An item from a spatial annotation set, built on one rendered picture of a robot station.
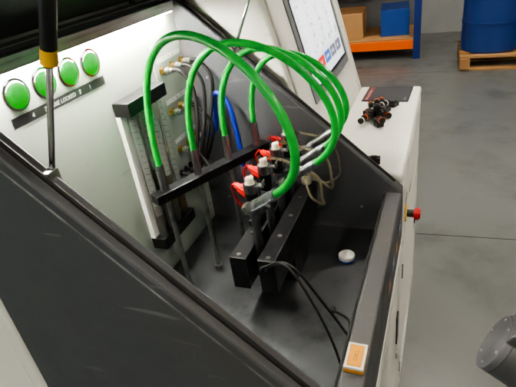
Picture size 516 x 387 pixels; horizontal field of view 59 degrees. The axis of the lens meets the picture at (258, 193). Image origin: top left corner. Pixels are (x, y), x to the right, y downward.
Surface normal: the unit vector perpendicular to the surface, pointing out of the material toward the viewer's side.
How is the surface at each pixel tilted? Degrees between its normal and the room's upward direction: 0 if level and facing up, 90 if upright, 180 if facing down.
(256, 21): 90
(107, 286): 90
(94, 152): 90
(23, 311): 90
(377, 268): 0
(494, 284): 0
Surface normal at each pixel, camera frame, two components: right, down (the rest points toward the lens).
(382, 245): -0.13, -0.86
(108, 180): 0.93, 0.07
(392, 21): -0.25, 0.50
